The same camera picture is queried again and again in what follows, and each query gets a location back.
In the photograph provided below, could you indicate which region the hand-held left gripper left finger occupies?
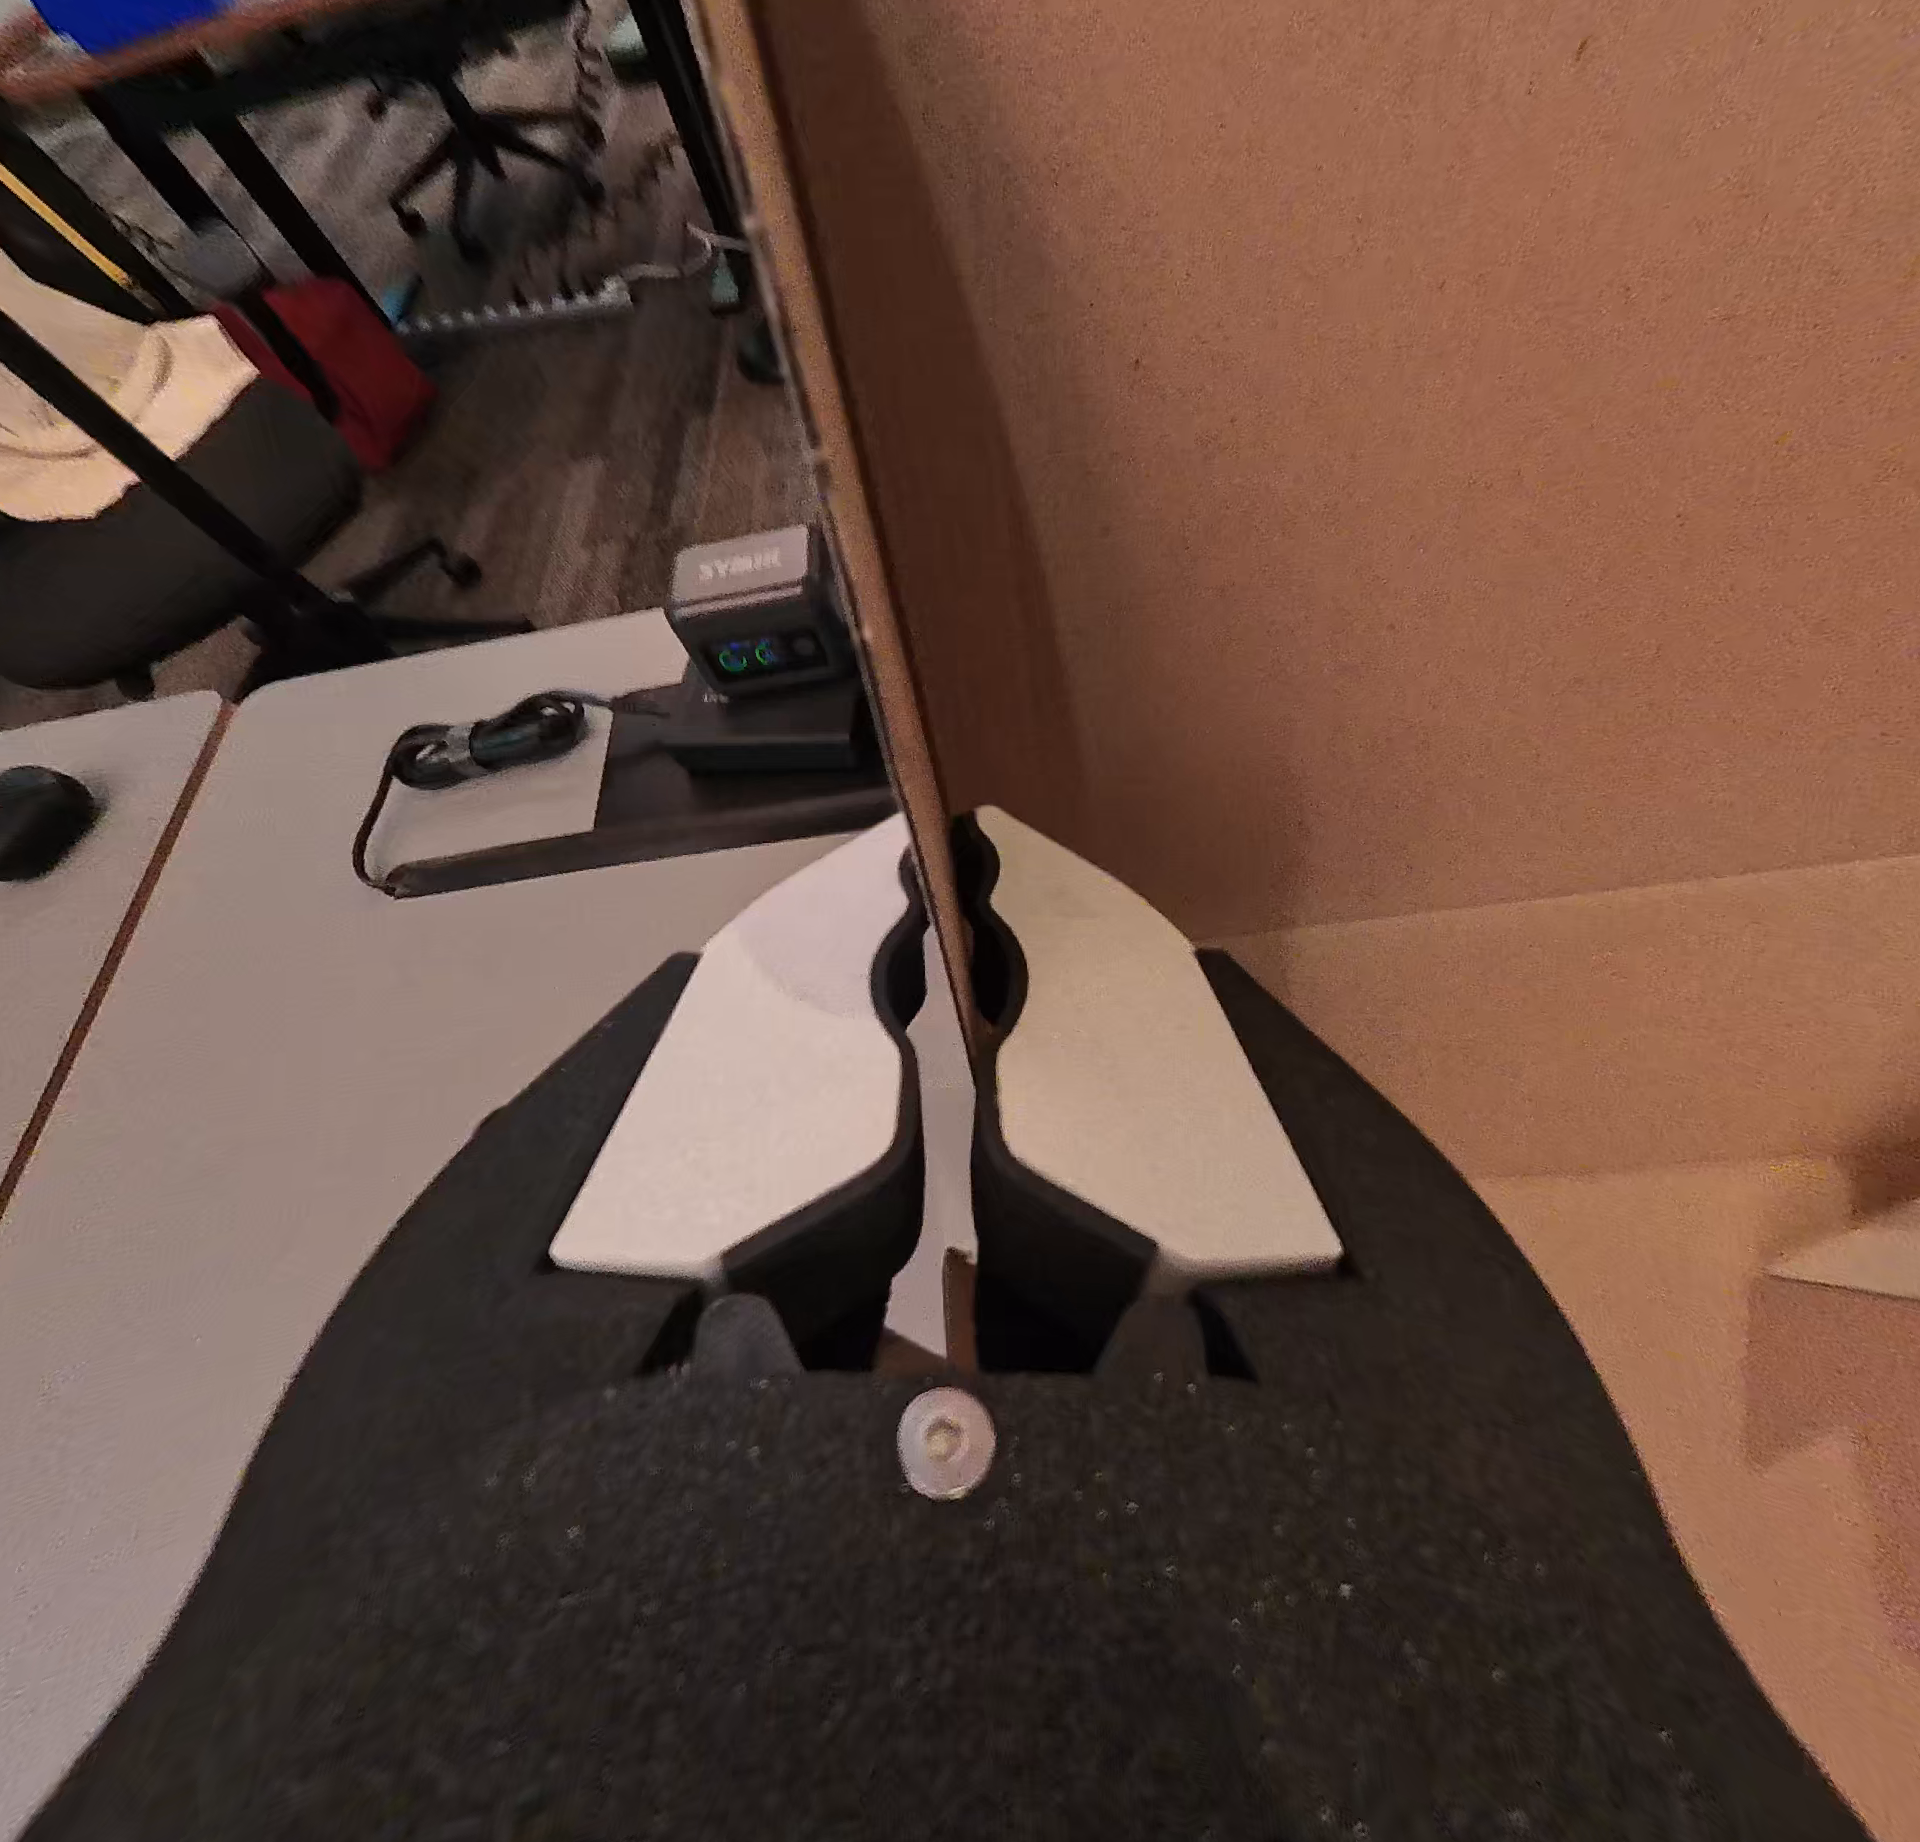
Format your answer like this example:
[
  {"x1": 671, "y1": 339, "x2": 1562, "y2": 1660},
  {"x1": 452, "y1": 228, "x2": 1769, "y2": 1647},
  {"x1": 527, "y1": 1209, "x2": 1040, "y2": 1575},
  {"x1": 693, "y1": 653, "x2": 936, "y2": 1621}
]
[{"x1": 549, "y1": 813, "x2": 924, "y2": 1375}]

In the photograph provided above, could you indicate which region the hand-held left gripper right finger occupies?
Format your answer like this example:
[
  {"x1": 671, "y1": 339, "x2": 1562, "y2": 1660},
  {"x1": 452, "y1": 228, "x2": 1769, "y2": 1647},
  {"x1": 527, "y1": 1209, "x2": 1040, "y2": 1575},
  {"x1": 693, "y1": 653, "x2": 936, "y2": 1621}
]
[{"x1": 972, "y1": 806, "x2": 1344, "y2": 1375}]

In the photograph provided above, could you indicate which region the cardboard box with lid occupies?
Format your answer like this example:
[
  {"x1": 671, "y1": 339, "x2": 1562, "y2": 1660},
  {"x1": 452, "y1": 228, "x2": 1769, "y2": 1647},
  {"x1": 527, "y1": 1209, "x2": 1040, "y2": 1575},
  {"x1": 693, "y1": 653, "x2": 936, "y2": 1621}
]
[{"x1": 661, "y1": 0, "x2": 1920, "y2": 1842}]

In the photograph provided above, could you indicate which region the black adapter block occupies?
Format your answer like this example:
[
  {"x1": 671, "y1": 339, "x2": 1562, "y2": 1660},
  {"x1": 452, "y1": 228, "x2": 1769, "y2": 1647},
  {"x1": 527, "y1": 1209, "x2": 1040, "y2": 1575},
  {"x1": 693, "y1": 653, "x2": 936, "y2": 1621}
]
[{"x1": 661, "y1": 684, "x2": 890, "y2": 781}]

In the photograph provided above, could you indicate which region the grey charger with green lights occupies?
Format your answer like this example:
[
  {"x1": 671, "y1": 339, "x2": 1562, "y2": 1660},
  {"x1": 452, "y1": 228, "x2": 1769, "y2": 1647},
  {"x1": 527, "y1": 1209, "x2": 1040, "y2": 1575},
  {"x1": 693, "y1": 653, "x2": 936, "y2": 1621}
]
[{"x1": 665, "y1": 524, "x2": 842, "y2": 703}]

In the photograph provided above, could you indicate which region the black computer mouse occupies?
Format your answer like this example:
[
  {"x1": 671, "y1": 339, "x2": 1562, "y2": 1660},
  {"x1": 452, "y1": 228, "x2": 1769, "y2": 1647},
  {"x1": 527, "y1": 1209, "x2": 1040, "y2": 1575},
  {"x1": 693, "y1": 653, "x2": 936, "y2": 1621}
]
[{"x1": 0, "y1": 764, "x2": 105, "y2": 883}]

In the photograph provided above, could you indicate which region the dark beanbag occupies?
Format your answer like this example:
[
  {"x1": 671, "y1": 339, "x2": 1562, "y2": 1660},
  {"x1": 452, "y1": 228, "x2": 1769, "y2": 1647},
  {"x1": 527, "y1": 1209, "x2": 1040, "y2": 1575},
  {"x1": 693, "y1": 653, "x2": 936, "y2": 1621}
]
[{"x1": 0, "y1": 372, "x2": 363, "y2": 690}]

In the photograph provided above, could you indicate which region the white power strip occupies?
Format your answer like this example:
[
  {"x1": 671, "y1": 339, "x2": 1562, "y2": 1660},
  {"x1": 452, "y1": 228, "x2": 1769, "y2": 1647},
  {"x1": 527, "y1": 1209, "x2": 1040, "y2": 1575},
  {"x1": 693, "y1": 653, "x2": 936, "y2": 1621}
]
[{"x1": 396, "y1": 274, "x2": 640, "y2": 344}]

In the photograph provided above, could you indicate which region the red bag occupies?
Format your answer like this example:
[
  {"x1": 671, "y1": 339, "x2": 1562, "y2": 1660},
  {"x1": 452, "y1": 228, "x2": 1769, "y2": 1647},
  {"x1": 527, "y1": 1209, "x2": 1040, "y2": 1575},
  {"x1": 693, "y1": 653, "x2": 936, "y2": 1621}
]
[{"x1": 210, "y1": 275, "x2": 440, "y2": 475}]

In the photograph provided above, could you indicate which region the white cloth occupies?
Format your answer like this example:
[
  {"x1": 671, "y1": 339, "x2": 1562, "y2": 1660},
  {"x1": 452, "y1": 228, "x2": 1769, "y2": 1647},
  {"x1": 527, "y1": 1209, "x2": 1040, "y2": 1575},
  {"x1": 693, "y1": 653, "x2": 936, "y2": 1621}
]
[{"x1": 0, "y1": 243, "x2": 265, "y2": 524}]

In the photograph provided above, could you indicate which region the black office chair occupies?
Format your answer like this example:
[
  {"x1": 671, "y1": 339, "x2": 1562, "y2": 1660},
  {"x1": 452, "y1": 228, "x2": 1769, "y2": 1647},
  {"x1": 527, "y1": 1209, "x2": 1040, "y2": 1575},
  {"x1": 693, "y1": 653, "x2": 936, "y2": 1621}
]
[{"x1": 361, "y1": 11, "x2": 610, "y2": 261}]

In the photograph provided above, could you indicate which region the black device with cable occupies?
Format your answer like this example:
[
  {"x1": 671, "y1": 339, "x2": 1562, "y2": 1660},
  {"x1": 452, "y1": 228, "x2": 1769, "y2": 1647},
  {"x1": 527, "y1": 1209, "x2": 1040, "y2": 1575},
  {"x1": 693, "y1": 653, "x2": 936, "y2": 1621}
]
[{"x1": 366, "y1": 677, "x2": 902, "y2": 902}]

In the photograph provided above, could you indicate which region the coiled black cable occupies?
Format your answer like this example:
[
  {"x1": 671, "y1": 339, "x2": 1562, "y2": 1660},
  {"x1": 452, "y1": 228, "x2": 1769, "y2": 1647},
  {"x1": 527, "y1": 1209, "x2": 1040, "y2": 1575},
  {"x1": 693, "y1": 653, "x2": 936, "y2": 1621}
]
[{"x1": 352, "y1": 690, "x2": 619, "y2": 891}]

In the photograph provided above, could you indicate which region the black metal rack frame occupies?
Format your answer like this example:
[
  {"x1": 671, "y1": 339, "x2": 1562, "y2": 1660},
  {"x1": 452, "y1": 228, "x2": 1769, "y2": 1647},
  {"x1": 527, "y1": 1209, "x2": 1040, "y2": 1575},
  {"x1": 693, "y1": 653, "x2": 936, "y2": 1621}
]
[{"x1": 0, "y1": 116, "x2": 534, "y2": 673}]

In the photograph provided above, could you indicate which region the wooden desk with black frame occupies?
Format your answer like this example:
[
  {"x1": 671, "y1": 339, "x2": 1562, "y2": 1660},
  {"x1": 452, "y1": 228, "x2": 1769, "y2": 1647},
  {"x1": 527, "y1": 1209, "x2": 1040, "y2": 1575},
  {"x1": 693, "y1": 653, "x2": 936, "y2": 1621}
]
[{"x1": 0, "y1": 0, "x2": 791, "y2": 389}]

